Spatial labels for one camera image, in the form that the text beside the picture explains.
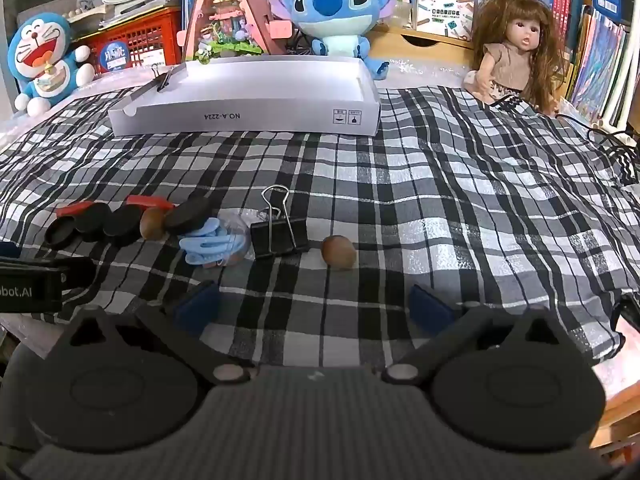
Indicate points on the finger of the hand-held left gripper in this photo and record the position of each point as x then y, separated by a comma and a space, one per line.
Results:
77, 273

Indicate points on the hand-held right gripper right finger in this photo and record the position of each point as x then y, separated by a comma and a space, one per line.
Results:
430, 308

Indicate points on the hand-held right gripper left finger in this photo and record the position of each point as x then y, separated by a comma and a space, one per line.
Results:
200, 306

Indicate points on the black round disc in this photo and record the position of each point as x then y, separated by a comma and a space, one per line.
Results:
122, 226
61, 232
187, 215
94, 219

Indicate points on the light blue hair clip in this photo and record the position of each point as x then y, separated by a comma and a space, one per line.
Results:
210, 251
205, 230

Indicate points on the orange carrot-shaped toy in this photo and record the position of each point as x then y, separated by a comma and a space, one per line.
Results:
75, 208

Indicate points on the brown nut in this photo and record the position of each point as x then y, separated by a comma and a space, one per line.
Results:
337, 252
151, 225

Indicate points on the red plastic stick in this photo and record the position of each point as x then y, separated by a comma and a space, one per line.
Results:
150, 202

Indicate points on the large black binder clip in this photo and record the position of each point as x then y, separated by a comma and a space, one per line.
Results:
277, 239

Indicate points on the white cardboard box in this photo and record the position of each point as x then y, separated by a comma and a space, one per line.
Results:
250, 116

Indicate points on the black and white plaid cloth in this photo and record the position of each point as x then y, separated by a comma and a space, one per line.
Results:
450, 210

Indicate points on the small black binder clip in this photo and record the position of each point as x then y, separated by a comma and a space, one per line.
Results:
164, 82

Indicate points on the blue robot cat plush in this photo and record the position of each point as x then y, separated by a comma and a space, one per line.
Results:
45, 55

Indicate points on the pale pink blanket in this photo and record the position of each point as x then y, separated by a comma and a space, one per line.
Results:
430, 72

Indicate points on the red plastic crate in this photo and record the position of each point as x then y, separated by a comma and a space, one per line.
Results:
145, 40

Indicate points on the wooden drawer box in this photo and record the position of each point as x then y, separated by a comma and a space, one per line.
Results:
400, 38

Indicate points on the long-haired baby doll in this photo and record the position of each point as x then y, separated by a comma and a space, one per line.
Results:
520, 40

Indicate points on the triangular building block house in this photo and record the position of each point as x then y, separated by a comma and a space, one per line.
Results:
230, 15

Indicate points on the label printer carton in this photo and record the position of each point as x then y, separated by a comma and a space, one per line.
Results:
442, 12

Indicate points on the row of thin picture books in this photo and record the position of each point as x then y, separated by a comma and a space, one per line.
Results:
600, 60

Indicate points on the blue alien plush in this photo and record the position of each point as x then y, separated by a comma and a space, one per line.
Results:
335, 10

